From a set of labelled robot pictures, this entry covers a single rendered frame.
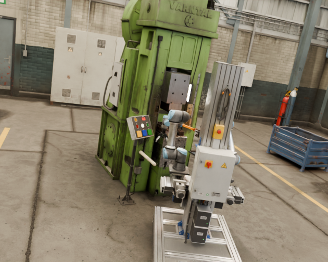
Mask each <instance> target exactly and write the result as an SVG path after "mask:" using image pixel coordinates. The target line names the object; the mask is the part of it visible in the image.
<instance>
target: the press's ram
mask: <svg viewBox="0 0 328 262"><path fill-rule="evenodd" d="M190 77H191V76H190V75H187V74H184V73H180V72H177V73H176V72H169V71H167V70H166V74H165V81H164V85H163V91H162V98H161V101H163V102H165V103H172V104H185V103H186V97H187V92H188V86H189V83H190Z"/></svg>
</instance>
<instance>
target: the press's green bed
mask: <svg viewBox="0 0 328 262"><path fill-rule="evenodd" d="M163 176H170V173H169V167H158V166H157V165H156V166H153V165H152V164H150V168H149V174H148V181H147V187H146V190H147V191H148V192H149V193H150V194H151V195H152V196H153V197H164V196H171V195H168V194H164V193H163V192H160V179H161V177H163Z"/></svg>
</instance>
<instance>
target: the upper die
mask: <svg viewBox="0 0 328 262"><path fill-rule="evenodd" d="M160 106H161V107H163V108H165V109H167V110H179V111H181V109H182V104H172V103H165V102H163V101H161V104H160Z"/></svg>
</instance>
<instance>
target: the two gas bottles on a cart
mask: <svg viewBox="0 0 328 262"><path fill-rule="evenodd" d="M298 89H299V88H297V87H295V89H294V90H293V91H292V92H291V93H284V94H287V96H286V97H284V98H283V101H279V104H280V102H282V104H281V108H280V112H279V115H277V112H276V116H278V119H277V120H274V121H273V122H272V126H273V125H274V124H276V125H277V126H288V127H289V122H290V119H291V114H292V113H293V107H294V103H295V100H296V94H297V90H298ZM295 90H296V91H295ZM281 93H283V92H281ZM280 100H281V94H280ZM278 108H279V105H278ZM278 108H277V111H278ZM276 116H275V119H276Z"/></svg>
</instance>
